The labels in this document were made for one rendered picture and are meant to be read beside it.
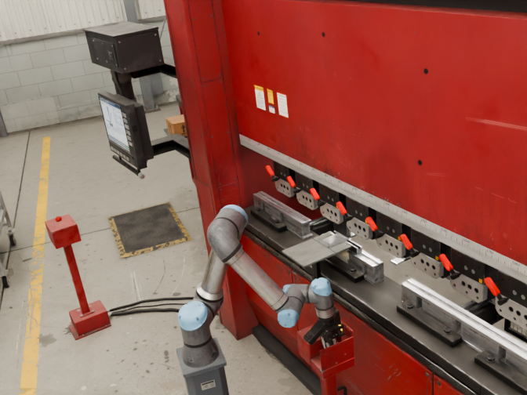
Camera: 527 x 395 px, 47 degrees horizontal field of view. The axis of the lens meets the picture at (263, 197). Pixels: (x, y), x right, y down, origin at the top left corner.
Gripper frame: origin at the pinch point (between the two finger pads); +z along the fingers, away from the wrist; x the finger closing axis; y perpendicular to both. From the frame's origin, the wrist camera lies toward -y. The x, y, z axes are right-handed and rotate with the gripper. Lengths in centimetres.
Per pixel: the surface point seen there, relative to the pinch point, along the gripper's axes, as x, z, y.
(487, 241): -47, -58, 41
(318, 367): -2.2, 2.2, -6.4
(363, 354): 6.5, 16.1, 19.6
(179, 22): 128, -122, 11
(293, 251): 40.9, -26.0, 11.0
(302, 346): 10.7, 0.0, -6.5
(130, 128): 130, -77, -28
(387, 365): -9.2, 11.9, 21.3
